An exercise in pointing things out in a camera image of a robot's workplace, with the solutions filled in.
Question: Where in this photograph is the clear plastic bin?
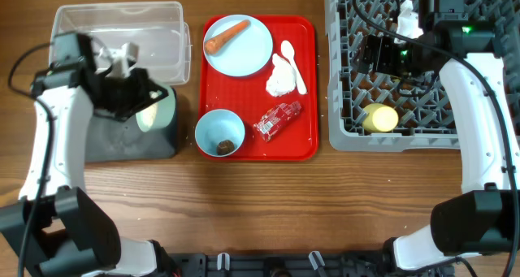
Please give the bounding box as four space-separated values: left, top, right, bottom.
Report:
51 1 191 85

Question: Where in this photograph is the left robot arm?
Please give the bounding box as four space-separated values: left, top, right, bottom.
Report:
1 32 179 276

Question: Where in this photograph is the light blue plate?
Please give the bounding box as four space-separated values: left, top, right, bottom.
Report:
203 15 274 77

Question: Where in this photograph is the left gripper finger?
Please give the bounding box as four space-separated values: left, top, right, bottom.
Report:
136 68 168 95
117 93 168 120

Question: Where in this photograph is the yellow plastic cup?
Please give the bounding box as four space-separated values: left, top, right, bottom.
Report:
362 103 399 132

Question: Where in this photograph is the green bowl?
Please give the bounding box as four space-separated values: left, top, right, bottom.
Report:
138 86 176 132

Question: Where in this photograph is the crumpled white napkin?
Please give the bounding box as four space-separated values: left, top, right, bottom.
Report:
266 54 296 97

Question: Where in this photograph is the brown food ball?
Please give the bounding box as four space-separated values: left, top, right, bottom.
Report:
216 140 236 156

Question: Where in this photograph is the white plastic spoon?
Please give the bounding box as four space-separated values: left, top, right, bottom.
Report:
280 40 307 95

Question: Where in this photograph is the orange carrot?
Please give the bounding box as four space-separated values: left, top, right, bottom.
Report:
204 19 250 55

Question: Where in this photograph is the light blue bowl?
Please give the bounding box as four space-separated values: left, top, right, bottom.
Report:
195 109 245 158

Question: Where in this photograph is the grey dishwasher rack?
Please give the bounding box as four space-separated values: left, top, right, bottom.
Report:
324 0 519 152

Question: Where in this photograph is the black tray bin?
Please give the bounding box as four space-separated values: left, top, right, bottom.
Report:
85 104 177 162

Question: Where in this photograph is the red serving tray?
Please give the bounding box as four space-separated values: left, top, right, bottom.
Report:
199 15 319 162

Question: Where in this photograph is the white rice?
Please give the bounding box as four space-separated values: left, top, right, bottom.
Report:
136 102 158 132

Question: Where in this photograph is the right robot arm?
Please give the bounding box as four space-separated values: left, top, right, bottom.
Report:
355 0 519 275

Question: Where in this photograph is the red snack wrapper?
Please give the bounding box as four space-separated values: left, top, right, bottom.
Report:
253 101 302 142

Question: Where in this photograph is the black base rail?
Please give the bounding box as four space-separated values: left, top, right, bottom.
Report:
171 251 455 277

